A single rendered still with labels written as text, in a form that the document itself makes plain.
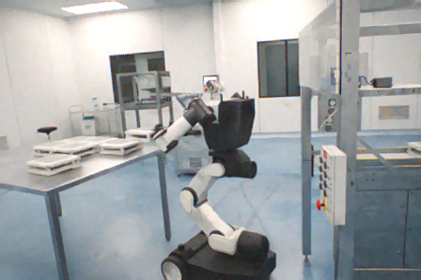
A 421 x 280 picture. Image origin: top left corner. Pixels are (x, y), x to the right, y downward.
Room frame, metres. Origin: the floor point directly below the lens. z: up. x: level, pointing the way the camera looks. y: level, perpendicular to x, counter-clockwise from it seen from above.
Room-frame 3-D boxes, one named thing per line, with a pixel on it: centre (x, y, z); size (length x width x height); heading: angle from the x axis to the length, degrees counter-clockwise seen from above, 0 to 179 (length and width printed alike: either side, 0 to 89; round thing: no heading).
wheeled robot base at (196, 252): (2.06, -0.04, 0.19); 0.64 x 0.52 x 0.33; 56
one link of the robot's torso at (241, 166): (2.00, -0.12, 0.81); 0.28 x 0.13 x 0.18; 56
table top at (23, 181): (2.50, 1.30, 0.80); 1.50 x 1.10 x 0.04; 62
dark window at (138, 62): (7.57, 1.57, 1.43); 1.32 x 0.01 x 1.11; 78
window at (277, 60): (6.85, -1.73, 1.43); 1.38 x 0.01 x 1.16; 78
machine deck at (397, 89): (1.97, -0.95, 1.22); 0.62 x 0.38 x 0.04; 83
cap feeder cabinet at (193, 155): (4.66, 0.20, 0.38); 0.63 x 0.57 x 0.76; 78
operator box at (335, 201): (1.16, -0.44, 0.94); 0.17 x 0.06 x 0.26; 173
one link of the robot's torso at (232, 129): (2.02, -0.10, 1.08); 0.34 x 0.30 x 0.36; 146
